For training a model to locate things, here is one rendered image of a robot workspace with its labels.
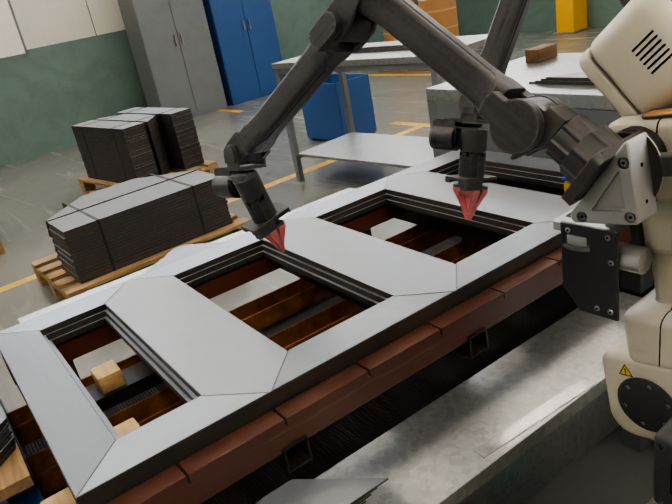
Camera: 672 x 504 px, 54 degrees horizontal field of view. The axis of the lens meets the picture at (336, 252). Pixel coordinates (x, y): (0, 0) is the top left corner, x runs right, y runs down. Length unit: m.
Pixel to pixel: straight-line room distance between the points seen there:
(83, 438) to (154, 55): 8.39
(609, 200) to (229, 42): 9.15
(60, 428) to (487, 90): 0.89
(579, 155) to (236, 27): 9.20
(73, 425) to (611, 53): 1.04
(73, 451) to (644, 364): 0.95
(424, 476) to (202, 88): 8.78
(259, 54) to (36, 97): 3.14
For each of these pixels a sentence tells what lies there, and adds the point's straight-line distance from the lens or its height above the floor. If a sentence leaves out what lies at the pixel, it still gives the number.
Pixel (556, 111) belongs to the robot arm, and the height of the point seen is 1.26.
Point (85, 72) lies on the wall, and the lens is 9.72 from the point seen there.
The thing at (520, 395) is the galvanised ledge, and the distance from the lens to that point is 1.34.
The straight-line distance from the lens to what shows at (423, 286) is 1.38.
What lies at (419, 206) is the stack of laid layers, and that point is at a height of 0.83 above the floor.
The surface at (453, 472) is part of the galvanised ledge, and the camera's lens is 1.19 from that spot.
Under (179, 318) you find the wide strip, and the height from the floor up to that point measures 0.86.
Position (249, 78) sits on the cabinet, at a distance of 10.07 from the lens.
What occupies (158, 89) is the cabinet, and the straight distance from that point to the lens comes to 9.40.
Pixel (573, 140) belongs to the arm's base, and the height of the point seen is 1.22.
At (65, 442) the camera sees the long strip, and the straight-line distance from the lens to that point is 1.21.
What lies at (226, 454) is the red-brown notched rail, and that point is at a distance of 1.10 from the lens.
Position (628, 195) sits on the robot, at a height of 1.16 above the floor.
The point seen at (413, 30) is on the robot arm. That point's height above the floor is 1.38.
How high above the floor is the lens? 1.48
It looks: 23 degrees down
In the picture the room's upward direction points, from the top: 11 degrees counter-clockwise
